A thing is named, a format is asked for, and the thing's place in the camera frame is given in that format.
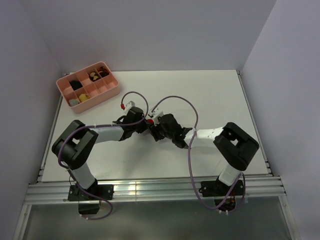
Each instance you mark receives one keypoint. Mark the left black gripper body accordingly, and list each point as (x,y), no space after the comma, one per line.
(141,126)

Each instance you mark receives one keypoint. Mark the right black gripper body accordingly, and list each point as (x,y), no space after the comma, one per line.
(158,133)

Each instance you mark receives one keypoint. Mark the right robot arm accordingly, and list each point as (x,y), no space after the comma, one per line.
(236,146)

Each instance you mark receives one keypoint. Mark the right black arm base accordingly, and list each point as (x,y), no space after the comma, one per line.
(232,196)

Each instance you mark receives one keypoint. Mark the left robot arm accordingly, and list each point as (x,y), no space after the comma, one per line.
(74,145)

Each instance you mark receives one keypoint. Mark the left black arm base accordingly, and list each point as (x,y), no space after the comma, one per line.
(90,200)

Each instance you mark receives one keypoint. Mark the yellow rolled sock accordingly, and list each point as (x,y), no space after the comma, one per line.
(83,97)

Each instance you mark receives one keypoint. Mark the dark red-black rolled sock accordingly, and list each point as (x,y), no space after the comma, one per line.
(103,72)

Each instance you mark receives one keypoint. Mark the pink plastic divided organizer box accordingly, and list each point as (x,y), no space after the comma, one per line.
(98,91)

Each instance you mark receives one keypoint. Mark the brown and cream rolled sock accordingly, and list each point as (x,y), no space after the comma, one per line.
(94,76)

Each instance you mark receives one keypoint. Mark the grey rolled sock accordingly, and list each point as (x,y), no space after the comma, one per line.
(73,102)

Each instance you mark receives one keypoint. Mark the black rolled sock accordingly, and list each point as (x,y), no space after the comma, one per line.
(75,84)

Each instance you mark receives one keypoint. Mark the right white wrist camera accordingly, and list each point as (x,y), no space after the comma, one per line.
(155,115)

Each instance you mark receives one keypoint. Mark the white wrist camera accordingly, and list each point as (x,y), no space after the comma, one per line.
(127,107)
(155,115)

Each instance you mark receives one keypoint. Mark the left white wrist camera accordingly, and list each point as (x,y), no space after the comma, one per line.
(127,107)

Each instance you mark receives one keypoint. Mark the aluminium front frame rail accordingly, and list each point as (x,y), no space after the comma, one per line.
(174,189)

